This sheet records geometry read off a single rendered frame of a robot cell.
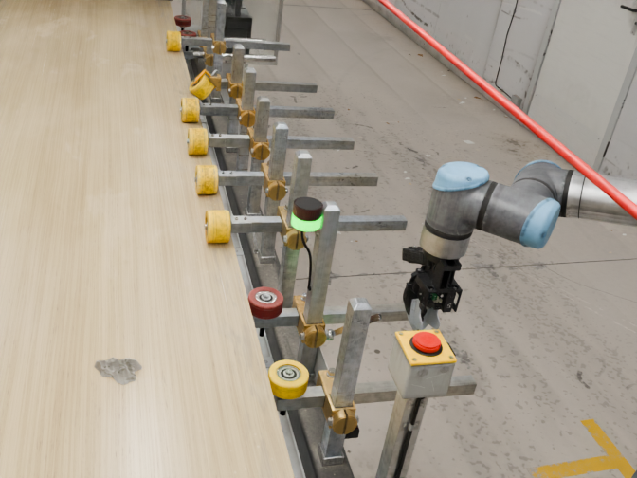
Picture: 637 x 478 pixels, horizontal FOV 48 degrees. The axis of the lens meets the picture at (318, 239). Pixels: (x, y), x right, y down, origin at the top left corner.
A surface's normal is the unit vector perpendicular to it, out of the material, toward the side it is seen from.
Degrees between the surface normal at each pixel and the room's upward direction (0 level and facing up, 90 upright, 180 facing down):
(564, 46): 90
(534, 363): 0
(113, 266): 0
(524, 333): 0
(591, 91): 90
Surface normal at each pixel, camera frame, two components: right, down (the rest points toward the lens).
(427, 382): 0.24, 0.53
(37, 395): 0.13, -0.85
